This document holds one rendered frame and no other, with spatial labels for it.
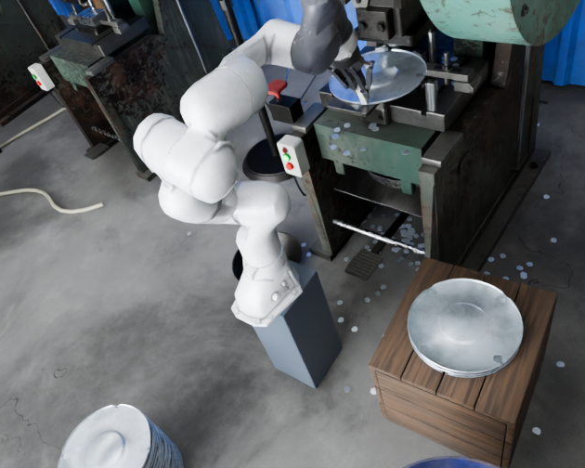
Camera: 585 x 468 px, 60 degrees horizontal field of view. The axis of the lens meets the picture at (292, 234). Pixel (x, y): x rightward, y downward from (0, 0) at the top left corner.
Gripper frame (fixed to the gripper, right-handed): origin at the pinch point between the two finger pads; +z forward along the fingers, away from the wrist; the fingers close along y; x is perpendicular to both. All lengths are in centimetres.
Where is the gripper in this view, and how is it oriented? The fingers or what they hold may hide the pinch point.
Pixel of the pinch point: (362, 93)
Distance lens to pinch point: 147.5
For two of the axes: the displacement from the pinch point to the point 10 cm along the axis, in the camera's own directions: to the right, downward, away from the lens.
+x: 2.5, -9.4, 2.3
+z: 3.7, 3.1, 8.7
